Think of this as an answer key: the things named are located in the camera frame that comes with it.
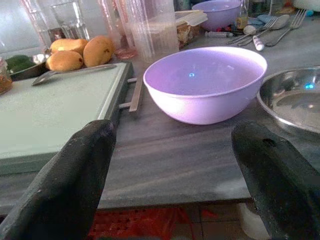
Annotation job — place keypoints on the small glass bottle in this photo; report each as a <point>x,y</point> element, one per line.
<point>242,16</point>

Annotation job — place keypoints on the yellow mango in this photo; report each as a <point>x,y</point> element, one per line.
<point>68,45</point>
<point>97,50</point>
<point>63,60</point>

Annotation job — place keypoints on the large lilac plastic bowl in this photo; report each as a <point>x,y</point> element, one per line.
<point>205,85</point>

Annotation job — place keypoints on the steel knife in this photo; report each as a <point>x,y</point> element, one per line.
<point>70,73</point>

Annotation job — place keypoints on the dark metal dish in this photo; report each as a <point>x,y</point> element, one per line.
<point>27,68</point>

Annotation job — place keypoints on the white tube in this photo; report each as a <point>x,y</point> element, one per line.
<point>258,43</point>

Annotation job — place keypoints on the steel fork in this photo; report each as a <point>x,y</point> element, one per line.
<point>290,26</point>
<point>260,31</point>

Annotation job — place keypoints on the small lilac plastic bowl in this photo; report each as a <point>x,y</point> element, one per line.
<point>220,13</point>

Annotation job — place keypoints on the pale green cutting board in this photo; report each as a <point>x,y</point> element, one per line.
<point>55,107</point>

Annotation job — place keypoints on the stainless steel plate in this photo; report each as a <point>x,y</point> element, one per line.
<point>292,100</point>

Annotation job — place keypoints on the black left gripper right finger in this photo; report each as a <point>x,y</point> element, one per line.
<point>280,180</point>

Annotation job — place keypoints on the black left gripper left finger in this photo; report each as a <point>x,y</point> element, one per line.
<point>62,180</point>

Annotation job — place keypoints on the green vegetable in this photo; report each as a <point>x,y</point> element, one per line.
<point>17,63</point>

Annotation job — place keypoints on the clear lidded food container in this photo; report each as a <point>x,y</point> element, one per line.
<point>190,23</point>

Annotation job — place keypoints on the glass jar with pickle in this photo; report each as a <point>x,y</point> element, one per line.
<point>4,77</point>

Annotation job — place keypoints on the red plastic bag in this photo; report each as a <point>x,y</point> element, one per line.
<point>140,223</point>

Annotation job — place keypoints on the clear drinking glass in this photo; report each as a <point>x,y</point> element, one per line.
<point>71,20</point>

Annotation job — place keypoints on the clear plastic tumbler stack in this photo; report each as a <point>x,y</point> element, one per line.
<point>155,27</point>

